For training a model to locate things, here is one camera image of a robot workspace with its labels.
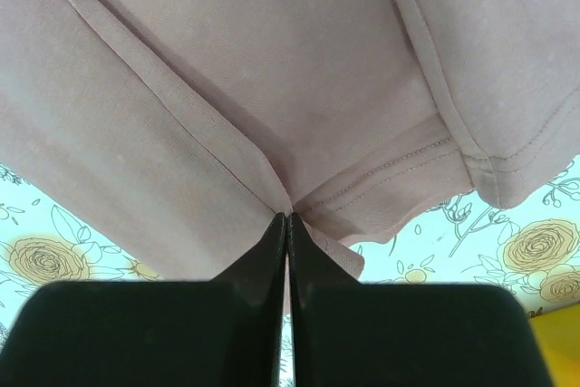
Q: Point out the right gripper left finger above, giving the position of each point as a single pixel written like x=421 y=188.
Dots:
x=221 y=332

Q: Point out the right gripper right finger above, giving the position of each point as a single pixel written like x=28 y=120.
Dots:
x=351 y=334

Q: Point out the pink t shirt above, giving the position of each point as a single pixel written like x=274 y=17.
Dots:
x=178 y=128

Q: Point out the floral patterned table mat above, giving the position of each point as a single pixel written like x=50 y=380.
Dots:
x=402 y=226

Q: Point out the yellow plastic bin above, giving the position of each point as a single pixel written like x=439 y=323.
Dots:
x=557 y=334

